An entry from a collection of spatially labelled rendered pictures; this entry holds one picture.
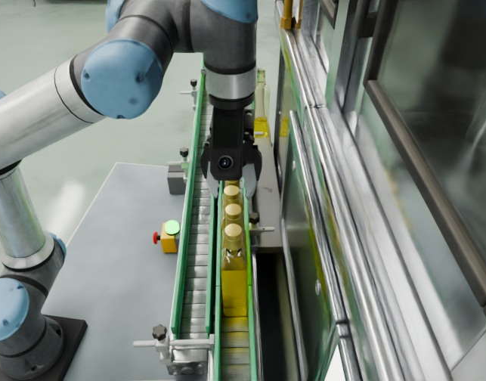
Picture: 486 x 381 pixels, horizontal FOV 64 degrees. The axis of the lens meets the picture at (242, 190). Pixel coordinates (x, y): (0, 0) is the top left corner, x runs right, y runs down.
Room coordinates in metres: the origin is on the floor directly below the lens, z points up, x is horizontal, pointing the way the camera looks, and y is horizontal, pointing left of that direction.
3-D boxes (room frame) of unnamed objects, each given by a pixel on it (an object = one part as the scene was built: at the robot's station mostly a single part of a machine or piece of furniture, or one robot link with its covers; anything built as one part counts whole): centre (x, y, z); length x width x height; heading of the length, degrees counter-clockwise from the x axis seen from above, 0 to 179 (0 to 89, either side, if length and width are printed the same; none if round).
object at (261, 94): (1.26, -0.06, 1.01); 0.06 x 0.06 x 0.26; 11
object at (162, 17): (0.52, 0.12, 1.55); 0.11 x 0.11 x 0.08; 86
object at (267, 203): (1.18, -0.07, 0.84); 0.95 x 0.09 x 0.11; 2
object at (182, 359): (0.39, 0.12, 0.85); 0.09 x 0.04 x 0.07; 92
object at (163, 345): (0.38, 0.14, 0.95); 0.17 x 0.03 x 0.12; 92
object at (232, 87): (0.54, 0.02, 1.47); 0.08 x 0.08 x 0.05
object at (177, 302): (1.29, 0.17, 0.93); 1.75 x 0.01 x 0.08; 2
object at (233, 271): (0.51, 0.02, 0.99); 0.06 x 0.06 x 0.21; 1
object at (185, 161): (0.98, 0.21, 0.94); 0.07 x 0.04 x 0.13; 92
